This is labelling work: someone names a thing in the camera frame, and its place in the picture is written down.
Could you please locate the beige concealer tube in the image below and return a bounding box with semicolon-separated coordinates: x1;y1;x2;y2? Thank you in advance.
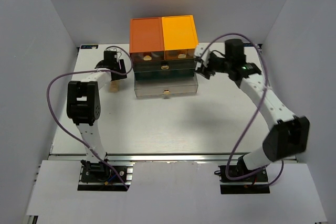
109;80;120;93

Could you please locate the clear yellow box drawer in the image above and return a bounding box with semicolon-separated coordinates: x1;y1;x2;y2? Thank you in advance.
165;48;195;60

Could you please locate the clear bottom cabinet drawer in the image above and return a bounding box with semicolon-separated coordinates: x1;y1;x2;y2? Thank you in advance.
134;75;198;99

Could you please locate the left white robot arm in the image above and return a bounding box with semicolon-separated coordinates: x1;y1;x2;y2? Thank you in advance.
66;50;127;182

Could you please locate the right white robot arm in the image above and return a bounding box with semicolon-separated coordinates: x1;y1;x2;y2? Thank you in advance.
194;39;310;182

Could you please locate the yellow drawer box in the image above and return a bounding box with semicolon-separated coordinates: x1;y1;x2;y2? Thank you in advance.
162;15;198;52

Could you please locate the dark teal drawer cabinet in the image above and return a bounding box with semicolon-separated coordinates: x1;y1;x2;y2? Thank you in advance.
133;59;196;81

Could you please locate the dark orange drawer box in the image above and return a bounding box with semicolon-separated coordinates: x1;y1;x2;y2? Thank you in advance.
129;17;164;53

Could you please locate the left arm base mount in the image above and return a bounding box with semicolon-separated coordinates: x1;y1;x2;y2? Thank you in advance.
77;160;132;191

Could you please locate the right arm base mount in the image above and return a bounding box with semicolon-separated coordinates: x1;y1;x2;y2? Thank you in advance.
214;165;270;195

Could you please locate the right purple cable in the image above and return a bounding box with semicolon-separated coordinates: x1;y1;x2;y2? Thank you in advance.
201;33;285;187

